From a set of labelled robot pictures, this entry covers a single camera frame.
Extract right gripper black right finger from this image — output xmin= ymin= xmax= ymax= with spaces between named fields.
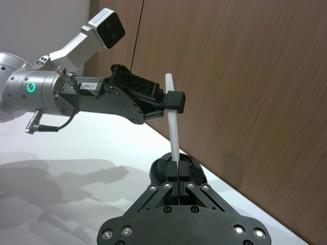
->
xmin=179 ymin=160 xmax=228 ymax=214

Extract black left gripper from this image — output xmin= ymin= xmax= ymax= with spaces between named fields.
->
xmin=59 ymin=64 xmax=187 ymax=126

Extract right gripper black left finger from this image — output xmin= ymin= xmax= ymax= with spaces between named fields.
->
xmin=129 ymin=159 xmax=180 ymax=214

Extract white plastic tube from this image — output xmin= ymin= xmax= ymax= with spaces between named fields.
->
xmin=165 ymin=73 xmax=181 ymax=162

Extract black round dish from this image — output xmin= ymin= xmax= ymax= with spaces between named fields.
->
xmin=149 ymin=152 xmax=209 ymax=190

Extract thin dark cable silver plugs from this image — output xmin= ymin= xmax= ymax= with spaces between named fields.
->
xmin=24 ymin=65 xmax=80 ymax=134

